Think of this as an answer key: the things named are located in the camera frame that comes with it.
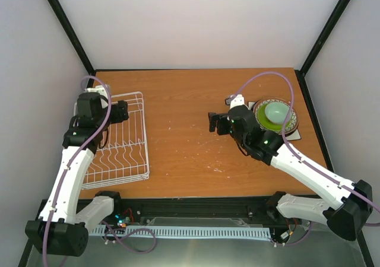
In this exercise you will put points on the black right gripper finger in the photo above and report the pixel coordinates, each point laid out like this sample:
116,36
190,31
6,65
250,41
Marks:
213,116
212,125

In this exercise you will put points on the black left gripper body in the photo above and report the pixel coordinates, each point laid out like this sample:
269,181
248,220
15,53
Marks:
120,114

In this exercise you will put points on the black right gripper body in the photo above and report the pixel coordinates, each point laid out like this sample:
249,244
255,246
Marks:
221,129

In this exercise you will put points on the lime green plate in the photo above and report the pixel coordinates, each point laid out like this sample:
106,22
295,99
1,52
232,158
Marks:
263,120

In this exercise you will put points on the white wire dish rack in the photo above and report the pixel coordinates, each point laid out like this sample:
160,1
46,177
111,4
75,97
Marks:
124,158

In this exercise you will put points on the pale green ceramic bowl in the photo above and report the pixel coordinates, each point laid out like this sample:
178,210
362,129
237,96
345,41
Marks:
276,112

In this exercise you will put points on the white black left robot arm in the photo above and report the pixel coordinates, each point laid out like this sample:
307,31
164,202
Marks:
59,228

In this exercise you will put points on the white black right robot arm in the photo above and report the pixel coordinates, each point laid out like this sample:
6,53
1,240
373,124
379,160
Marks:
343,206

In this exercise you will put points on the brown rimmed patterned plate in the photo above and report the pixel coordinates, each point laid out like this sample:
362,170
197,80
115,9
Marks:
280,100

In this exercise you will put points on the white square plate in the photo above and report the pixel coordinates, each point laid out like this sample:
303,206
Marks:
292,133

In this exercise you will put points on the small electronics board with leds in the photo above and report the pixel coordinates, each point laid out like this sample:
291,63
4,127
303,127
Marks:
125,219

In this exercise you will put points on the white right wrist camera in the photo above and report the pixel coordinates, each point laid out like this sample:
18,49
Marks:
235,100

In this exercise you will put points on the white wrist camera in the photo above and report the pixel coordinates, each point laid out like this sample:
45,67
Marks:
235,100
102,90

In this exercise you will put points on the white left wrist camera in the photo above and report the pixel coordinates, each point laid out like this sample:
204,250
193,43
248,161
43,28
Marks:
102,90

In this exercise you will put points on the black aluminium frame rail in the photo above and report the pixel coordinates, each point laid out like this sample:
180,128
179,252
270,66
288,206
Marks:
258,210

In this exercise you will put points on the light blue cable duct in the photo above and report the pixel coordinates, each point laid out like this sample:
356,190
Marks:
172,232

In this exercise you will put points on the black left corner post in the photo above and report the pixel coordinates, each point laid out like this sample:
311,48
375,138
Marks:
71,35

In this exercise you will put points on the black corner post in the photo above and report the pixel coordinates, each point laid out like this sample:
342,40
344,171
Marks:
327,29
71,35

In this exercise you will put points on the black right corner post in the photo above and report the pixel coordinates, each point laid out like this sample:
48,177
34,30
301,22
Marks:
327,29

